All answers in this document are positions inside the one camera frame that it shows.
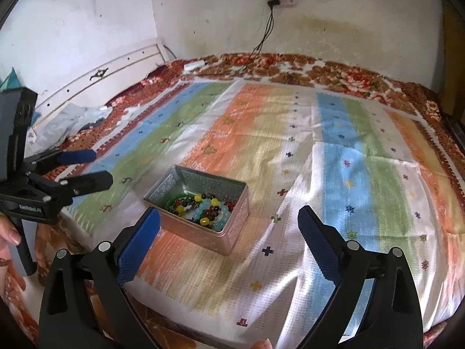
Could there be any yellow and black bead bracelet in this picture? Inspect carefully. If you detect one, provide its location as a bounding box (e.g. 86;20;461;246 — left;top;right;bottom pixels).
174;192;221;228

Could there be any silver metal jewelry tin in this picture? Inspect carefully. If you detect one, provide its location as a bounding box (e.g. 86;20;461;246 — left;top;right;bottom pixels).
144;165;249;255

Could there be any light blue bead bracelet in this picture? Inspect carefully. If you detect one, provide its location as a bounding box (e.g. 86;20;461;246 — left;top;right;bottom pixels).
190;199;233;233

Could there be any dark red bead bracelet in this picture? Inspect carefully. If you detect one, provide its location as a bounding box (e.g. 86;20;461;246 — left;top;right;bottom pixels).
201;198;239;222

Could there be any green jade bangle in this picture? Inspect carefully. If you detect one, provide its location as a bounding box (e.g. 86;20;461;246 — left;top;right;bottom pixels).
166;195;194;216

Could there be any person's left hand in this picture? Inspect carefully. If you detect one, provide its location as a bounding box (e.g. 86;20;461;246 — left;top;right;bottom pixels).
0;214;21;267

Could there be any person's right hand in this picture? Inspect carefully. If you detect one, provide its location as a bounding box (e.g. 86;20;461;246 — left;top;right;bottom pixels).
251;338;273;349

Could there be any grey crumpled cloth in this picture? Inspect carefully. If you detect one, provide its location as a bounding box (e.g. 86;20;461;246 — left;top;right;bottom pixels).
24;104;113;157

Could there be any floral brown bed sheet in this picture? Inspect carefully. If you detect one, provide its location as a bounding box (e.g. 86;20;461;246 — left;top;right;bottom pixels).
1;54;464;348

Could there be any white wooden headboard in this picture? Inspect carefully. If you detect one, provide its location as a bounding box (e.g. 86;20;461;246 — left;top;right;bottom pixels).
21;38;172;132

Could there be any striped colourful bed blanket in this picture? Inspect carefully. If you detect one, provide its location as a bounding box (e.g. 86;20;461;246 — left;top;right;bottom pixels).
68;80;464;348

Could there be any white charger adapter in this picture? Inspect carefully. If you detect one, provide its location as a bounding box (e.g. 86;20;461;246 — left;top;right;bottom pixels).
184;60;205;72

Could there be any black charging cable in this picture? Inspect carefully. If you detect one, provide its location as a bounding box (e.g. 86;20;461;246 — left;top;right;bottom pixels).
163;0;282;77

